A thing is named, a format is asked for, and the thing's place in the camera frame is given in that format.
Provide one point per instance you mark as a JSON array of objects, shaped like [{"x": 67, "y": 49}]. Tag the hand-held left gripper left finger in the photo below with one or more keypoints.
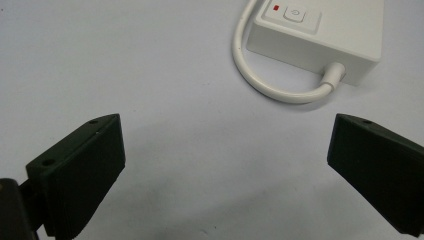
[{"x": 80, "y": 170}]

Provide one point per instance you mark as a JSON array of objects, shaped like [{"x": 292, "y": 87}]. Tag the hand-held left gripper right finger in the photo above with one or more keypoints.
[{"x": 376, "y": 166}]

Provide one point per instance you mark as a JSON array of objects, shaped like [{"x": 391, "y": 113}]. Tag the white power strip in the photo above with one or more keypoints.
[{"x": 320, "y": 36}]

